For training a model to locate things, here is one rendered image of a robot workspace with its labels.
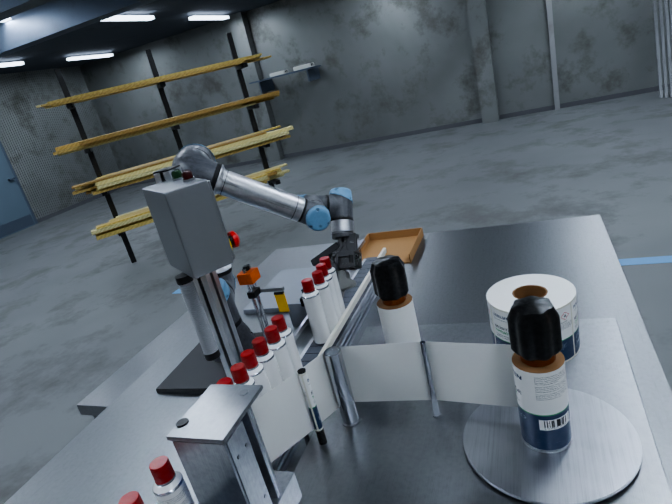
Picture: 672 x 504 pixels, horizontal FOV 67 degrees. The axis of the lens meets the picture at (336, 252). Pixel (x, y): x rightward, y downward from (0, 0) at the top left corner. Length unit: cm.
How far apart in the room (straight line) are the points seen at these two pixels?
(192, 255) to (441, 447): 63
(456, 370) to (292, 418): 35
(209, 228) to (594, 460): 84
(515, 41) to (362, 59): 285
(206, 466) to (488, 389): 56
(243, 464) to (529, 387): 50
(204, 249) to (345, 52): 983
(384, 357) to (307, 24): 1020
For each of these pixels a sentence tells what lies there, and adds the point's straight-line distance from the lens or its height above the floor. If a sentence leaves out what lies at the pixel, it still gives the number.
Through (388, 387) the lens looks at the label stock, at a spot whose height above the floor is 95.
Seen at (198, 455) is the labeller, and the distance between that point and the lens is 89.
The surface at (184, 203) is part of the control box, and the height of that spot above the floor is 144.
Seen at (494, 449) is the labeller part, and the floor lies 89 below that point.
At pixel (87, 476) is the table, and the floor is 83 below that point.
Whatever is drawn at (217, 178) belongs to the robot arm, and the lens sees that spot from 147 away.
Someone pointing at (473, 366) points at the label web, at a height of 101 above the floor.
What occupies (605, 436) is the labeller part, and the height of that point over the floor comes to 89.
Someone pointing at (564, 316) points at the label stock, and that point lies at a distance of 124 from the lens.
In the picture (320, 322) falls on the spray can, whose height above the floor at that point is 95.
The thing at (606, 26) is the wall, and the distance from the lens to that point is 1027.
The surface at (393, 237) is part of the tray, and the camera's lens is 235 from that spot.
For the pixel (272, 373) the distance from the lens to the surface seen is 122.
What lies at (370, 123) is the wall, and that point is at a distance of 1079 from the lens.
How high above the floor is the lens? 162
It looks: 20 degrees down
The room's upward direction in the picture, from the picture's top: 14 degrees counter-clockwise
